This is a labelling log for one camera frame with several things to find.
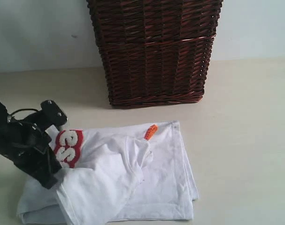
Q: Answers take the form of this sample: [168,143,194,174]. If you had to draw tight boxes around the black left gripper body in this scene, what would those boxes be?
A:
[1,112,62,183]

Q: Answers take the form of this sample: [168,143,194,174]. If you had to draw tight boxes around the white t-shirt with red lettering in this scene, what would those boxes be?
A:
[17,121,198,225]

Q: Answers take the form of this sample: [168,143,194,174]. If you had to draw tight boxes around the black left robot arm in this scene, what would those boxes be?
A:
[0,100,68,189]

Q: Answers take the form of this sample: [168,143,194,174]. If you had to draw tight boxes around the dark brown wicker basket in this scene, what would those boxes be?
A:
[87,0,223,108]

